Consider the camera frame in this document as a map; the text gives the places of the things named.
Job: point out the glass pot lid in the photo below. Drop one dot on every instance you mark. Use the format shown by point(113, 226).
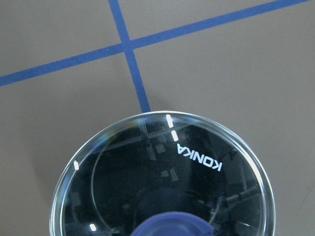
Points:
point(163, 174)

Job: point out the blue tape strip crossing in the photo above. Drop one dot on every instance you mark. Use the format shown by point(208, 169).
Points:
point(146, 41)

